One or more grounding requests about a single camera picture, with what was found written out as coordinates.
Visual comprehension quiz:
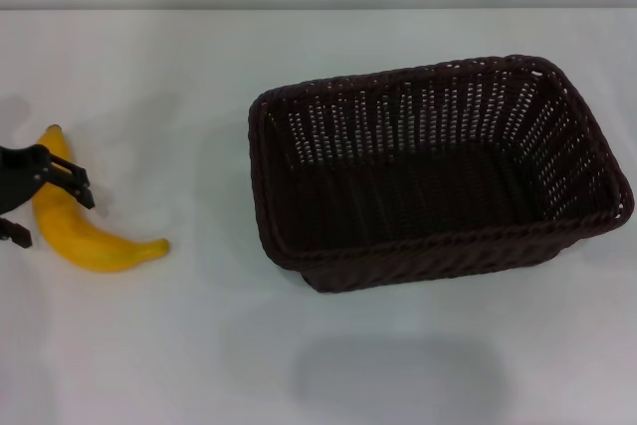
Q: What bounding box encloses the yellow banana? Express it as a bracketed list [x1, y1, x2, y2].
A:
[31, 124, 171, 275]

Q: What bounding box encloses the dark woven plastic basket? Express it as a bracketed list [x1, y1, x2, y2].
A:
[247, 53, 636, 295]

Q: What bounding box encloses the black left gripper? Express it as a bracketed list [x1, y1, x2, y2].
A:
[0, 143, 97, 250]

